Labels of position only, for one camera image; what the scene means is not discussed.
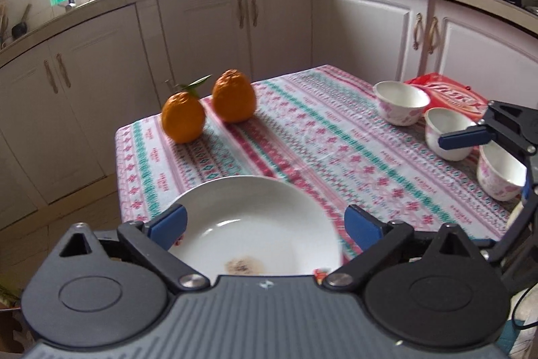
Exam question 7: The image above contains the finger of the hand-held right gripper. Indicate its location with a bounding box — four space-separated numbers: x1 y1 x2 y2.
438 100 538 158
488 174 538 263

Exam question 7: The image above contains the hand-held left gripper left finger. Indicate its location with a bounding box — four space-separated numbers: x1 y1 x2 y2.
54 204 209 294

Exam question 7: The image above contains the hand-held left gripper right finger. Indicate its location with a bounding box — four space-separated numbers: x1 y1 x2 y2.
321 205 480 294

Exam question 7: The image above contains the white bowl with pink flowers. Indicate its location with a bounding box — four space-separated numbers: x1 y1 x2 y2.
424 107 485 162
373 80 431 127
476 142 529 202

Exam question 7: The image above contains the white plate with fruit print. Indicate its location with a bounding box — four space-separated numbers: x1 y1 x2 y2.
167 176 344 278

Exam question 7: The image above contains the red snack gift box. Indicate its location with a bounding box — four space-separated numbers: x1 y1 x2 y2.
403 73 491 122

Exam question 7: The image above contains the orange with green leaf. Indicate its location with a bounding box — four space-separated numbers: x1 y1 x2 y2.
162 74 213 144

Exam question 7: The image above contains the patterned red green tablecloth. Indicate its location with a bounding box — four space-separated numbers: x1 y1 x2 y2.
115 65 523 265

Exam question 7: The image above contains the bumpy orange without leaf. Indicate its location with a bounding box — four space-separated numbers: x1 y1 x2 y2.
211 69 257 123

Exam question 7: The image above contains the black mortar with pestle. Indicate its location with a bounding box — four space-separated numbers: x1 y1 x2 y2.
12 3 33 39

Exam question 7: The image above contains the black cable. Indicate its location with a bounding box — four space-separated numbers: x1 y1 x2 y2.
510 287 538 331

